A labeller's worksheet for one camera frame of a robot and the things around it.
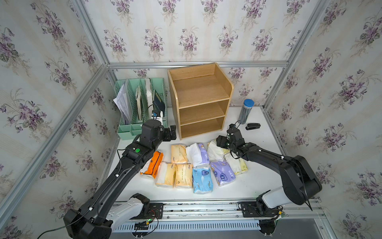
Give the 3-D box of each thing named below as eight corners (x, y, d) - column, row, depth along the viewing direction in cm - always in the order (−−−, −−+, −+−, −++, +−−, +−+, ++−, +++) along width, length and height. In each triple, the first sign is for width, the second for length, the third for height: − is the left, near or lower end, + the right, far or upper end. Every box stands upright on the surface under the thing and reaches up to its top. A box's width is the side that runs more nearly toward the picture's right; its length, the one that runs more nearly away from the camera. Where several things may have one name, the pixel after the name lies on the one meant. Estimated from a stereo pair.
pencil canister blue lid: (238, 124, 112) (246, 104, 96) (236, 118, 116) (244, 98, 100) (246, 124, 112) (255, 105, 96) (244, 118, 116) (253, 98, 100)
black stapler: (247, 131, 108) (249, 127, 105) (244, 127, 111) (246, 123, 107) (259, 128, 110) (261, 125, 107) (256, 125, 112) (258, 121, 109)
